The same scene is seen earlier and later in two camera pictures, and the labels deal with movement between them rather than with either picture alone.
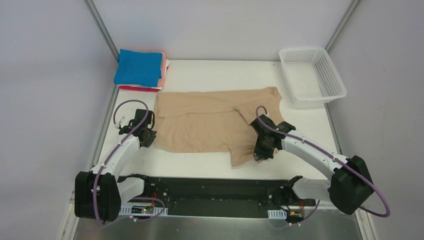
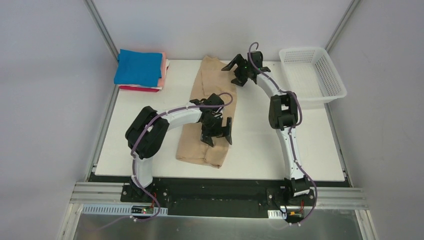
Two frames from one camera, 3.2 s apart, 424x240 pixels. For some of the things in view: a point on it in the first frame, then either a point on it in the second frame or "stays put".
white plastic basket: x=311 y=76 stays put
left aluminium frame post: x=101 y=27 stays put
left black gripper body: x=146 y=136 -> x=216 y=128
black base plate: x=220 y=197 stays put
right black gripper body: x=263 y=147 -> x=238 y=71
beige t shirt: x=214 y=121 -> x=218 y=77
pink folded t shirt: x=161 y=81 stays put
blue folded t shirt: x=138 y=68 stays put
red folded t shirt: x=142 y=89 stays put
